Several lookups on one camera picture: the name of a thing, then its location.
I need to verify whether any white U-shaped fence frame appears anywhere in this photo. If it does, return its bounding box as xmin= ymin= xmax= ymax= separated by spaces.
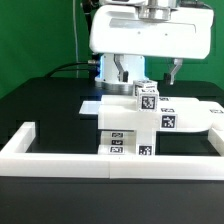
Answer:
xmin=0 ymin=122 xmax=224 ymax=180

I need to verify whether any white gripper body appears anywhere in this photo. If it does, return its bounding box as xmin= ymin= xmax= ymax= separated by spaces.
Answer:
xmin=90 ymin=5 xmax=214 ymax=59

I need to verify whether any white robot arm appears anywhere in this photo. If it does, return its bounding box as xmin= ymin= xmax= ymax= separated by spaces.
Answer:
xmin=90 ymin=0 xmax=214 ymax=89

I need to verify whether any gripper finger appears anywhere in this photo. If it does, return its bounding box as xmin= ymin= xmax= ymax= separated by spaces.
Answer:
xmin=165 ymin=58 xmax=183 ymax=85
xmin=114 ymin=54 xmax=129 ymax=82

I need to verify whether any white marker sheet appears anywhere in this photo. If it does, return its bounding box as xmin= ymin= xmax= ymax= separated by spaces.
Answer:
xmin=79 ymin=101 xmax=101 ymax=115

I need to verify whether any white tagged cube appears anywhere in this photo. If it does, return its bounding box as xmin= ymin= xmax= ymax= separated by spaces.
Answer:
xmin=133 ymin=79 xmax=157 ymax=96
xmin=137 ymin=88 xmax=159 ymax=112

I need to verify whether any white cable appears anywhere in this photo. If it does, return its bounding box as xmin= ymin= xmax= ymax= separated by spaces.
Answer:
xmin=72 ymin=0 xmax=80 ymax=79

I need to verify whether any black cable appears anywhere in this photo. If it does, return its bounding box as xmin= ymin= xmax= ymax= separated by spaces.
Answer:
xmin=44 ymin=61 xmax=101 ymax=79

